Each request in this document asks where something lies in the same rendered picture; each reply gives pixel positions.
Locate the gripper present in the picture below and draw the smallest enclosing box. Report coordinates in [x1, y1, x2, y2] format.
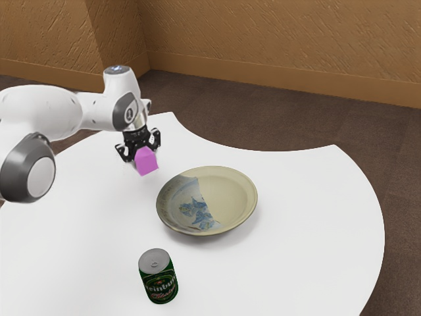
[114, 125, 162, 163]

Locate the pink cube block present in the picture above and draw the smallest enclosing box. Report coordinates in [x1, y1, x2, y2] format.
[134, 147, 160, 177]

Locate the cream plate with blue pattern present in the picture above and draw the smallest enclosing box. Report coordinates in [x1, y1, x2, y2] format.
[155, 165, 259, 239]

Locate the green drink can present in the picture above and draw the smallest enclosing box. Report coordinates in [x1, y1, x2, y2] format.
[137, 248, 180, 304]

